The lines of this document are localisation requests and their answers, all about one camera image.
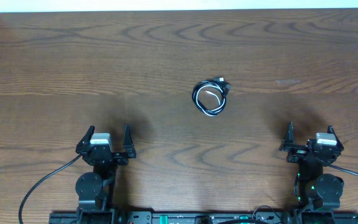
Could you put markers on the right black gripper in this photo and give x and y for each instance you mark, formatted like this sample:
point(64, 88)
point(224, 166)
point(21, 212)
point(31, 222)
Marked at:
point(298, 152)

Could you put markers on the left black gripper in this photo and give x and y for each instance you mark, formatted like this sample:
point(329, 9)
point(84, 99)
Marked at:
point(130, 150)

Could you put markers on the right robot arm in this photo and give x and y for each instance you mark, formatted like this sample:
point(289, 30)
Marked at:
point(318, 193)

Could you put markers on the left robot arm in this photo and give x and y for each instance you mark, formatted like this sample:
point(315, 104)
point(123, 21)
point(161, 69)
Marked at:
point(96, 188)

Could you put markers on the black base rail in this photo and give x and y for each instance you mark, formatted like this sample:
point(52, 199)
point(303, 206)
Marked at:
point(138, 217)

